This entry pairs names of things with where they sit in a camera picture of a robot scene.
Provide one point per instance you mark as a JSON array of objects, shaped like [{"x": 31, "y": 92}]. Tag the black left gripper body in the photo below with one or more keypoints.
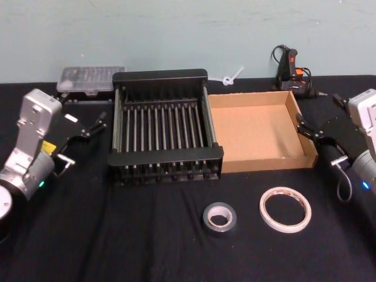
[{"x": 69, "y": 129}]

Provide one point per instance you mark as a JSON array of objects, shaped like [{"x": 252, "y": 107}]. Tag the black table cloth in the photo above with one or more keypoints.
[{"x": 147, "y": 235}]

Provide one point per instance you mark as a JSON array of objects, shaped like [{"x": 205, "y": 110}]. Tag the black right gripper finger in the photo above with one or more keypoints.
[
  {"x": 340, "y": 100},
  {"x": 311, "y": 131}
]

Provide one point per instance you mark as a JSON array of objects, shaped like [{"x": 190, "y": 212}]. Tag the black rack with steel bars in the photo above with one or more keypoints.
[{"x": 164, "y": 160}]

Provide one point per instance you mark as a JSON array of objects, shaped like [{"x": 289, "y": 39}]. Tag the clear plastic case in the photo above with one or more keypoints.
[{"x": 88, "y": 77}]

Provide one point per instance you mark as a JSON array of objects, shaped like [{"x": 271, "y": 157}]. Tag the shallow brown cardboard tray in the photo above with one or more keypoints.
[{"x": 252, "y": 129}]

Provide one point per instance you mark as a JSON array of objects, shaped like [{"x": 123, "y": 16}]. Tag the silver tape roll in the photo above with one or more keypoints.
[{"x": 207, "y": 224}]

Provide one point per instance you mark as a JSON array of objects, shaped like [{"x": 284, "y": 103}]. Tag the small white plastic piece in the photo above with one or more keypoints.
[{"x": 227, "y": 80}]

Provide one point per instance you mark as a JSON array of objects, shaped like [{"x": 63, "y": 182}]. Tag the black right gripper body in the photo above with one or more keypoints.
[{"x": 340, "y": 135}]

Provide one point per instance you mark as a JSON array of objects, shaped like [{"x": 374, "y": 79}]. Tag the white tape roll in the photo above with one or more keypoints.
[{"x": 265, "y": 216}]

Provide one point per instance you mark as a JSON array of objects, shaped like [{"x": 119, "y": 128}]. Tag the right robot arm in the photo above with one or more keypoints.
[{"x": 364, "y": 117}]

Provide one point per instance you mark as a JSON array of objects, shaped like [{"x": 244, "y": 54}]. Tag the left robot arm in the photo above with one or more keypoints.
[{"x": 30, "y": 138}]

